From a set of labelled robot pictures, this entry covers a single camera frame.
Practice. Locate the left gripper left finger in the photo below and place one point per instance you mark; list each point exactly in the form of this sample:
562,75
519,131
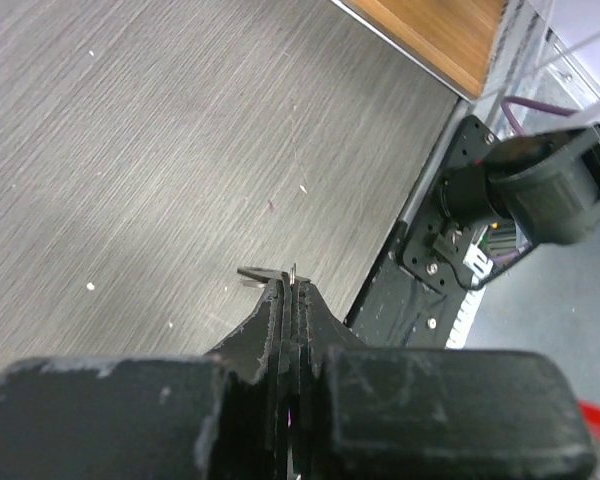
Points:
221,415

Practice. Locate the white wire shelf rack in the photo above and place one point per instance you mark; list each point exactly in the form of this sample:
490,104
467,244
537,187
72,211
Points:
515,62

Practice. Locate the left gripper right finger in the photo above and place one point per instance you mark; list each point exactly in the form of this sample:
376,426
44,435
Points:
397,413

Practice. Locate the white cable duct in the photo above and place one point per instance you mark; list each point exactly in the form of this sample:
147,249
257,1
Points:
464,320

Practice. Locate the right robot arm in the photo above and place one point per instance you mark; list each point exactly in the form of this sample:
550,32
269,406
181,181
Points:
548,183

